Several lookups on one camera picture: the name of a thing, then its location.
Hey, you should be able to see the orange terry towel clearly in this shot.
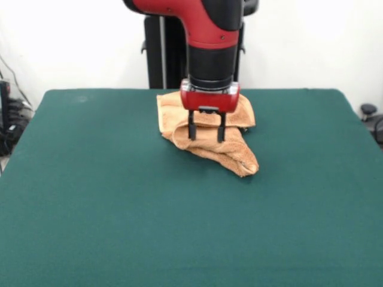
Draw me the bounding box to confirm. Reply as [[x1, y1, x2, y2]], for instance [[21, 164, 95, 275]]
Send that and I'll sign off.
[[156, 91, 260, 179]]

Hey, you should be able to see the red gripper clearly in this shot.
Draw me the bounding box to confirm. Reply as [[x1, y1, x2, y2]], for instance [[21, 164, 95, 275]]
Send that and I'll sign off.
[[180, 79, 241, 144]]

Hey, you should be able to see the black robot pedestal with handle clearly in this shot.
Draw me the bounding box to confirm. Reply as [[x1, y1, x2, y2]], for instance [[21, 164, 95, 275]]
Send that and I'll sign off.
[[140, 0, 260, 90]]

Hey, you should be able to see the black cable bundle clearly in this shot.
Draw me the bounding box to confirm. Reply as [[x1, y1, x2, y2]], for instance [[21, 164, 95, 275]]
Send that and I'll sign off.
[[0, 121, 25, 157]]

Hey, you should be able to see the black box with red light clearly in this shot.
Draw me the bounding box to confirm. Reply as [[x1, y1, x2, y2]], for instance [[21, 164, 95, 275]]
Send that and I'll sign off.
[[0, 80, 11, 135]]

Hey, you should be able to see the dark green table cloth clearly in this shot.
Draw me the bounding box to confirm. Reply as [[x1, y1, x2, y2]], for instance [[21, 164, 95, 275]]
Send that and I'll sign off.
[[0, 88, 383, 287]]

